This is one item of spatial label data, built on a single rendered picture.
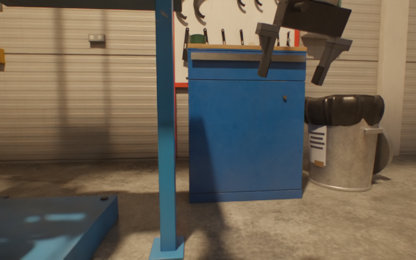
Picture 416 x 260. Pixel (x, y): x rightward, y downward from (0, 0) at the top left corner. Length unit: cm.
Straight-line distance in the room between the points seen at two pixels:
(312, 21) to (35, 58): 279
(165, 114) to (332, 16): 57
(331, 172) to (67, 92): 264
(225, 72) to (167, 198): 78
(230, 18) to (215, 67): 143
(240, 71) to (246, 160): 54
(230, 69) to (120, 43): 163
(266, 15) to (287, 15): 231
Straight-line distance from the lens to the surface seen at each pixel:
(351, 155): 172
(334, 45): 53
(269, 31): 46
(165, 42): 83
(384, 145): 207
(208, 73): 126
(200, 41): 133
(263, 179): 138
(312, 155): 181
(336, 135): 168
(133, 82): 252
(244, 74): 130
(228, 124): 126
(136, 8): 112
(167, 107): 79
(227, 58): 127
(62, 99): 279
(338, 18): 51
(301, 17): 48
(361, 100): 169
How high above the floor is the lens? 55
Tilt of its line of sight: 5 degrees down
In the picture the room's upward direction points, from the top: straight up
